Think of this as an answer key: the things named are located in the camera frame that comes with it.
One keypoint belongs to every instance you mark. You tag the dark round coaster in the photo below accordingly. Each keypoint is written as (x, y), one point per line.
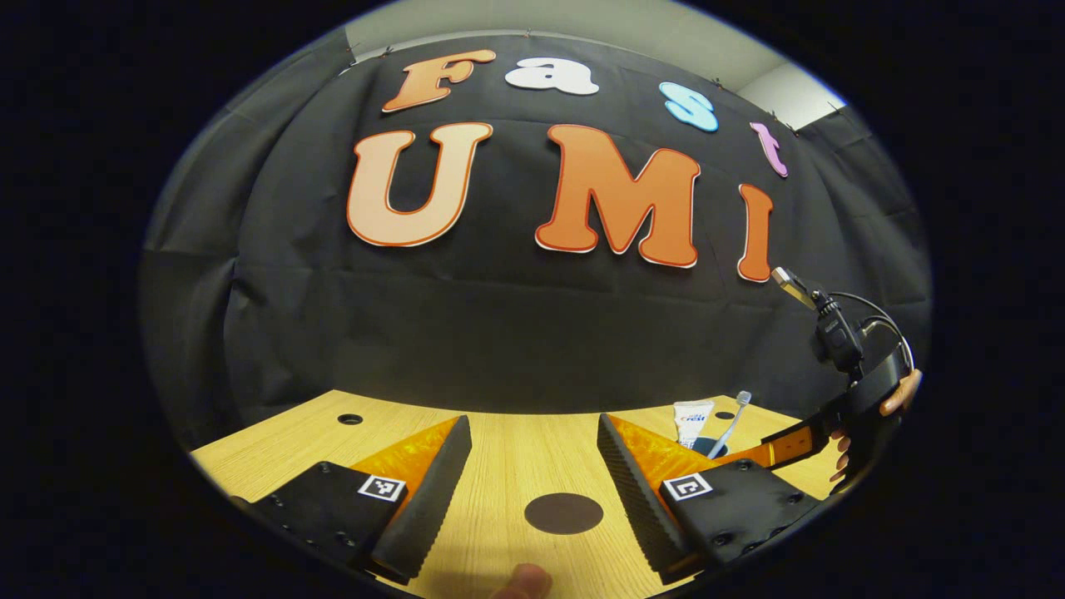
(563, 513)

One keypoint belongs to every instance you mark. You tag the black backdrop cloth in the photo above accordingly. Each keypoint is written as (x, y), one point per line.
(499, 333)

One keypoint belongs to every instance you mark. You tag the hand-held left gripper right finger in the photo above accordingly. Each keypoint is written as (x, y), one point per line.
(641, 507)

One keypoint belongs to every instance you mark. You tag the white toothpaste tube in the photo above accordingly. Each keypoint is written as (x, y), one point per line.
(692, 420)

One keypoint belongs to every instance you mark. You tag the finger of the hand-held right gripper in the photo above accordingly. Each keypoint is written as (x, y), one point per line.
(790, 449)

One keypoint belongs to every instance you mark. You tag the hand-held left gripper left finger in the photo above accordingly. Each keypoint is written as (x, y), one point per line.
(424, 507)

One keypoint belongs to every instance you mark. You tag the white toothbrush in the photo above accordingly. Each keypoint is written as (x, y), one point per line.
(732, 420)

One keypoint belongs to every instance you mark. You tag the wooden desktop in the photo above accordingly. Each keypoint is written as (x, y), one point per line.
(499, 466)

